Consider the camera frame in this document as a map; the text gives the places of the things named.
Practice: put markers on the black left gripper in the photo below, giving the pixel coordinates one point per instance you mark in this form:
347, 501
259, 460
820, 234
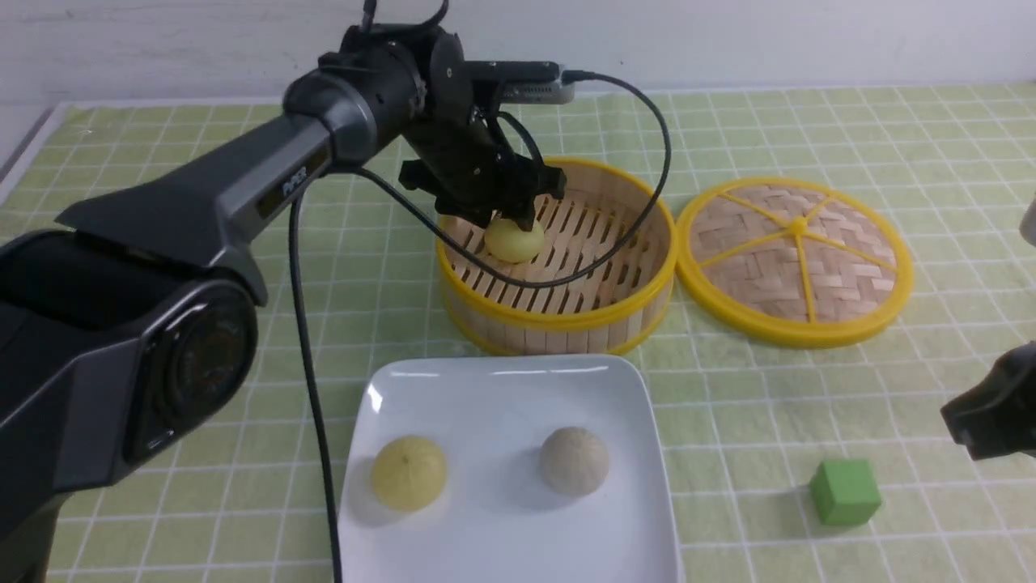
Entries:
463, 158

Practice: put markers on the yellow steamed bun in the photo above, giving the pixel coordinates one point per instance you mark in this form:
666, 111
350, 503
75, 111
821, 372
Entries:
409, 473
506, 242

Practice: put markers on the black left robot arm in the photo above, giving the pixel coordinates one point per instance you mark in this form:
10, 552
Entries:
134, 320

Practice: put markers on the grey steamed bun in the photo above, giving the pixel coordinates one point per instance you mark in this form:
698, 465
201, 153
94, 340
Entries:
574, 462

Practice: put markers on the yellow steamed bun on plate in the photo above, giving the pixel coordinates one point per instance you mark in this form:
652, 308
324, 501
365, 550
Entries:
409, 473

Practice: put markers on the white square plate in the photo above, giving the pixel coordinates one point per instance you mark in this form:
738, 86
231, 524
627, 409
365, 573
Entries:
497, 521

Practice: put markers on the bamboo steamer basket yellow rim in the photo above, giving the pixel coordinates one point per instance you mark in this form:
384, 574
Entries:
611, 311

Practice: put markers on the woven bamboo steamer lid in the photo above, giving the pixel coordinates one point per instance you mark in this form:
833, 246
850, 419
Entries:
793, 263

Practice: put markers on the green checkered tablecloth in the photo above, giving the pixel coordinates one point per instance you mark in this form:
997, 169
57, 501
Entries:
742, 425

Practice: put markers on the green cube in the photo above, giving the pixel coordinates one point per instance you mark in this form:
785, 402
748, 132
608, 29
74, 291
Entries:
845, 492

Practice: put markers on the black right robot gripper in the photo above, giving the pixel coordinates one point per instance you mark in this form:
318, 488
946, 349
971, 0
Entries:
996, 417

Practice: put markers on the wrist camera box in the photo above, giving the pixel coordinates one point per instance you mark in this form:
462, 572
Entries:
496, 83

